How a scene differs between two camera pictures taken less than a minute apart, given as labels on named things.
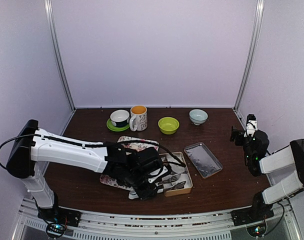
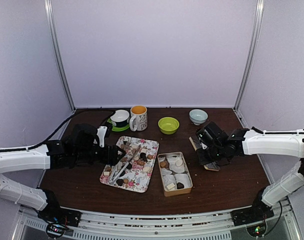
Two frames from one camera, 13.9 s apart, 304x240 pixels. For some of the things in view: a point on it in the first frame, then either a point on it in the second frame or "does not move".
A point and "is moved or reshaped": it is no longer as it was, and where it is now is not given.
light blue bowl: [198, 116] does not move
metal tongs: [166, 185] is moved or reshaped
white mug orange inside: [138, 120] does not move
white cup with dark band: [119, 118] does not move
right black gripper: [234, 132] -> [202, 159]
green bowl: [168, 125] does not move
